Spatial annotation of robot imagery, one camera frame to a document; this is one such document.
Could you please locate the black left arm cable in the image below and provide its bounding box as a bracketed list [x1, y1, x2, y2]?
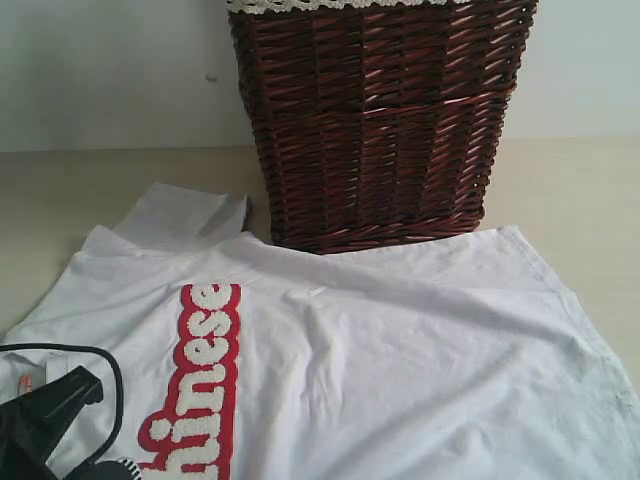
[0, 342, 126, 480]

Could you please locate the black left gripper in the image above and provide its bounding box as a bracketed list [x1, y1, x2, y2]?
[1, 367, 103, 480]

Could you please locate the dark red wicker basket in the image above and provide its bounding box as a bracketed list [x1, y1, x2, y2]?
[227, 0, 537, 253]

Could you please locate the white t-shirt red logo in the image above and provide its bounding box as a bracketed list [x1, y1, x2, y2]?
[1, 184, 639, 479]

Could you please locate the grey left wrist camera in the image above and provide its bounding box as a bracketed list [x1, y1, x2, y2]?
[86, 458, 143, 480]

